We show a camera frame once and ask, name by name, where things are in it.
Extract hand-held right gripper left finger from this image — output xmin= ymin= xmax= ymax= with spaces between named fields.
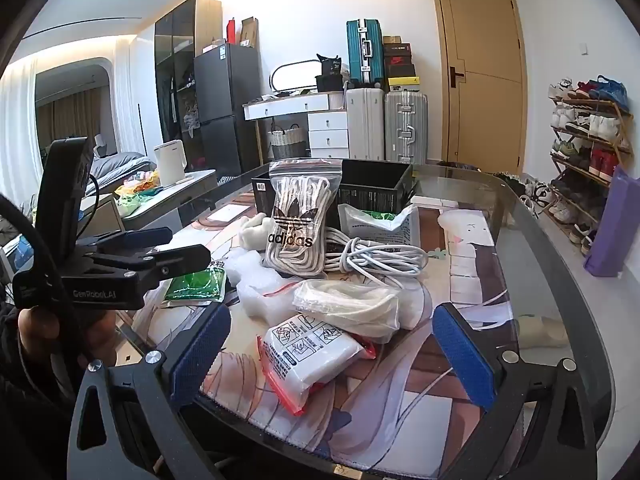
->
xmin=67 ymin=302 xmax=232 ymax=480

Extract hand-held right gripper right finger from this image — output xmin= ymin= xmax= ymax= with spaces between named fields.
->
xmin=432 ymin=302 xmax=598 ymax=480

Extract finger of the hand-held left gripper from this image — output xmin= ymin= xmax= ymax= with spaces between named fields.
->
xmin=75 ymin=226 xmax=173 ymax=258
xmin=92 ymin=244 xmax=212 ymax=288

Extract green packet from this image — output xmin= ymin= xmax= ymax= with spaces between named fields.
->
xmin=164 ymin=266 xmax=227 ymax=307

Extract white sock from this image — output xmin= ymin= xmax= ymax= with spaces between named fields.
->
xmin=239 ymin=212 xmax=274 ymax=252

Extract white foam roll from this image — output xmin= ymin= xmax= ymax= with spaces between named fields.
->
xmin=234 ymin=250 xmax=303 ymax=317

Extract white packet with red zip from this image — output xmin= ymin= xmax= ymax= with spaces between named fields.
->
xmin=256 ymin=312 xmax=377 ymax=417

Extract clear bag of white rope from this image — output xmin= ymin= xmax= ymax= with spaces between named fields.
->
xmin=291 ymin=279 xmax=402 ymax=344

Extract white bag with green contents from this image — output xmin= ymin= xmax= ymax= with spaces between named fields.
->
xmin=338 ymin=203 xmax=422 ymax=247

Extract black cardboard box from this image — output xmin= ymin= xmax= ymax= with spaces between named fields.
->
xmin=251 ymin=158 xmax=417 ymax=216

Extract person's left hand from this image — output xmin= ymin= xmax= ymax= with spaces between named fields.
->
xmin=17 ymin=306 xmax=118 ymax=368

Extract white side table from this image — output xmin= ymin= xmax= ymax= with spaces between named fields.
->
xmin=119 ymin=169 xmax=219 ymax=233

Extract colourful snack packets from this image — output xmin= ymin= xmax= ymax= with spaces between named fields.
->
xmin=114 ymin=170 xmax=162 ymax=202

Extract bed with grey bedding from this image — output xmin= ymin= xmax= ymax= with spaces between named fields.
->
xmin=85 ymin=151 xmax=157 ymax=197

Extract white electric kettle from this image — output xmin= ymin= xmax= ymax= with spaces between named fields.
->
xmin=153 ymin=140 xmax=189 ymax=186

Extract beige curtain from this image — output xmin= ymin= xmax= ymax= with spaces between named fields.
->
xmin=37 ymin=92 xmax=108 ymax=144

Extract clear bag of white laces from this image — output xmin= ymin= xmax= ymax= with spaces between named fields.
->
xmin=267 ymin=160 xmax=344 ymax=277

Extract printed desk mat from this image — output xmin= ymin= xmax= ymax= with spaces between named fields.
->
xmin=125 ymin=195 xmax=517 ymax=479

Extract black refrigerator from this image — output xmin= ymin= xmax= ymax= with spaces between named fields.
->
xmin=193 ymin=42 xmax=262 ymax=177

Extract woven basket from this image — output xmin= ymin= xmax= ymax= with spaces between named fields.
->
xmin=269 ymin=126 xmax=309 ymax=160

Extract dark glass wardrobe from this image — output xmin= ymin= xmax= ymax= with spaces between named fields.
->
xmin=154 ymin=0 xmax=223 ymax=171

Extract shoes on floor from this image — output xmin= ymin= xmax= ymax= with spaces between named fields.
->
xmin=494 ymin=171 xmax=552 ymax=213

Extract white dresser with drawers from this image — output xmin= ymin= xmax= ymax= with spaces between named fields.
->
xmin=243 ymin=92 xmax=349 ymax=162

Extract purple paper bag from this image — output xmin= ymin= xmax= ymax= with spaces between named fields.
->
xmin=583 ymin=164 xmax=640 ymax=279

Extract oval mirror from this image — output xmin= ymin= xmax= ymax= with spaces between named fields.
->
xmin=269 ymin=60 xmax=327 ymax=94

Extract white suitcase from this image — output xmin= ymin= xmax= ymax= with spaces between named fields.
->
xmin=345 ymin=88 xmax=386 ymax=162

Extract wooden shoe rack with shoes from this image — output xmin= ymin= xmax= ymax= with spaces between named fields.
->
xmin=546 ymin=76 xmax=634 ymax=261

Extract silver suitcase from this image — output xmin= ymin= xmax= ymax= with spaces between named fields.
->
xmin=383 ymin=91 xmax=429 ymax=164

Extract teal suitcase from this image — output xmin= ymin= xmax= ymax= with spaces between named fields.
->
xmin=346 ymin=18 xmax=385 ymax=92

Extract wooden door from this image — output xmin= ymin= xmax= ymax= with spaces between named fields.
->
xmin=430 ymin=0 xmax=529 ymax=177

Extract stack of shoe boxes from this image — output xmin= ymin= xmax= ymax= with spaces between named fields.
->
xmin=382 ymin=35 xmax=420 ymax=94

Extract white power cable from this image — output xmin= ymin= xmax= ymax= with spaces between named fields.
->
xmin=324 ymin=236 xmax=429 ymax=279

